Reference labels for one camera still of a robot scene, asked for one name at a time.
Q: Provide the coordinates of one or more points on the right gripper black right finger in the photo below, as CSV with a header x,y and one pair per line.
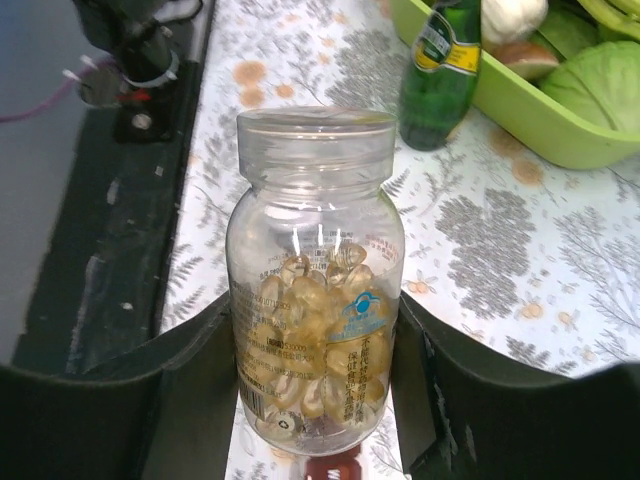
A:
x,y
465,411

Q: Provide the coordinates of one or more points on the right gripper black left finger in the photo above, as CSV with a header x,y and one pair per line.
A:
x,y
164,410

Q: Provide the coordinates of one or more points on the red weekly pill organizer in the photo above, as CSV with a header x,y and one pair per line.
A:
x,y
342,466

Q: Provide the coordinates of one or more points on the clear bottle of yellow capsules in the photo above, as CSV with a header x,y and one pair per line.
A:
x,y
315,254

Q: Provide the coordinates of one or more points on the floral table mat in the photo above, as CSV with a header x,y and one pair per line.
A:
x,y
538,263

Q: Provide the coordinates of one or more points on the green plastic tray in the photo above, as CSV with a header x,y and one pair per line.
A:
x,y
519,106

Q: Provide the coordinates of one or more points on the green glass bottle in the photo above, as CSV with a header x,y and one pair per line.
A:
x,y
440,78

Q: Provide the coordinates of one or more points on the round green cabbage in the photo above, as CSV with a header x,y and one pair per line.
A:
x,y
600,85

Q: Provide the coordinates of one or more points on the black base frame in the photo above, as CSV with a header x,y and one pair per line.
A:
x,y
98,103

